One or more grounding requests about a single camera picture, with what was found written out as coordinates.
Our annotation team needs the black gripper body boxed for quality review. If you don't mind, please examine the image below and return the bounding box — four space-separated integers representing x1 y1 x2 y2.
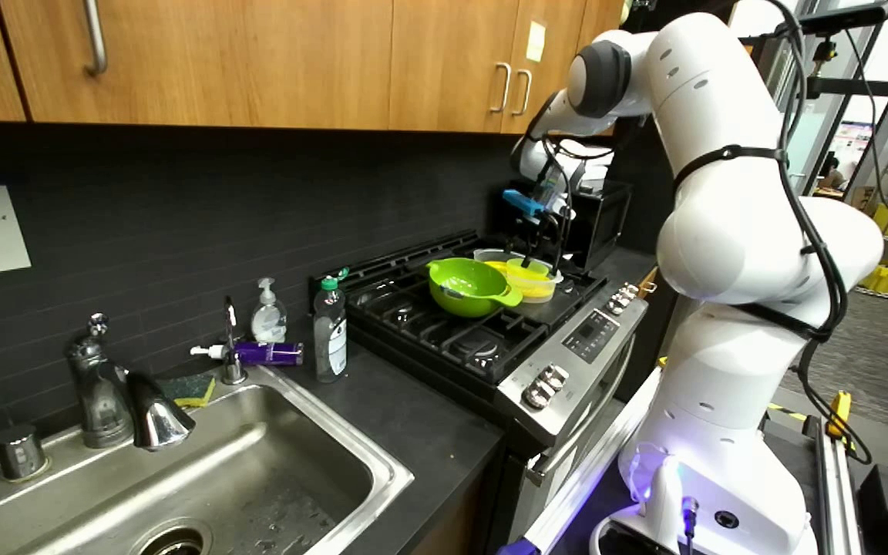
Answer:
533 194 577 239

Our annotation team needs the black countertop rack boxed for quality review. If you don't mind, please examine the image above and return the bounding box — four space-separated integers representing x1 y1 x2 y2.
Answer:
488 178 635 270

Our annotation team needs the shiny silver container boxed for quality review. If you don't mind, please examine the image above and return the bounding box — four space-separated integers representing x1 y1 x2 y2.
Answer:
564 151 612 200

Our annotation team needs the stainless gas stove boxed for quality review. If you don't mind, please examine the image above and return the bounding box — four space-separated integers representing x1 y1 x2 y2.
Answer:
341 232 664 555

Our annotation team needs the black tall appliance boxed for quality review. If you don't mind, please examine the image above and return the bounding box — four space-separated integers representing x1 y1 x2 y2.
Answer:
608 102 678 310

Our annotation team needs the white cabinet door sticker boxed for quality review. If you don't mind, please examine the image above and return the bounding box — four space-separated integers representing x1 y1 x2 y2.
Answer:
523 19 550 64

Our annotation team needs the dish soap bottle green cap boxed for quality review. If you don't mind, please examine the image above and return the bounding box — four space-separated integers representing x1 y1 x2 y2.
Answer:
309 266 351 383

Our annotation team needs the wooden base cabinet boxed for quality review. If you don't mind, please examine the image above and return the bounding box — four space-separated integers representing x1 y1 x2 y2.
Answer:
401 475 501 555

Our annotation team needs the clear hand soap pump bottle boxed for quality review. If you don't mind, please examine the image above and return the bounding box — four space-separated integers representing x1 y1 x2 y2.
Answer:
248 273 289 348

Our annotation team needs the purple dish brush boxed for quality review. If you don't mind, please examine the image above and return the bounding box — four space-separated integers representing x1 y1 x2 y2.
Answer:
188 340 309 371

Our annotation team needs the upright dish wand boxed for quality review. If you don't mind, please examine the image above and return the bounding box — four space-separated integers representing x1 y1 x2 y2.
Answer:
218 294 243 386

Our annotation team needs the stainless steel sink basin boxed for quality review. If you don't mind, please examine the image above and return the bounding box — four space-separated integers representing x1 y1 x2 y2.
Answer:
0 365 419 555

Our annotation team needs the green yellow sponge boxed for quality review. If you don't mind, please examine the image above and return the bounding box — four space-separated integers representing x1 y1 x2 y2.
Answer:
161 371 223 414

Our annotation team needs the chrome sink faucet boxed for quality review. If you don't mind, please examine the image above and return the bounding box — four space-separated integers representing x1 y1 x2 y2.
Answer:
66 307 197 449

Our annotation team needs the chrome round counter cap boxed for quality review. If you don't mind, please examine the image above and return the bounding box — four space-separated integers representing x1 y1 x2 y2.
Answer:
0 422 49 481

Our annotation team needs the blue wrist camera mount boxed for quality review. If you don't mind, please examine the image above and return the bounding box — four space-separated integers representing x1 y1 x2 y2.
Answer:
501 184 553 226

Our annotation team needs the green colander with handle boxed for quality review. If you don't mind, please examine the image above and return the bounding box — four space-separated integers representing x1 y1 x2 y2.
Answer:
422 252 526 320

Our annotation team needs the brushed metal cabinet handle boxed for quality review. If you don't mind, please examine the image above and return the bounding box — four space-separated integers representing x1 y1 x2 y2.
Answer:
78 0 114 76
510 64 537 121
488 58 516 118

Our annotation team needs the black cable with straps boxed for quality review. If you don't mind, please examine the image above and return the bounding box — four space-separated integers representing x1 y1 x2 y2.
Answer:
664 0 878 471

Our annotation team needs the yellow rail clamp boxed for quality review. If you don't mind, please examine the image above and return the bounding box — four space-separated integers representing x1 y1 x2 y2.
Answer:
826 386 856 441

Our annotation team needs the black metal shelf frame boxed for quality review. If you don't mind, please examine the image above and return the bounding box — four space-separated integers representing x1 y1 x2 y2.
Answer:
778 0 888 209

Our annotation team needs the aluminium frame rail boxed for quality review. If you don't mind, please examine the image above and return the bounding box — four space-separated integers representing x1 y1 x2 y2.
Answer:
811 414 870 555

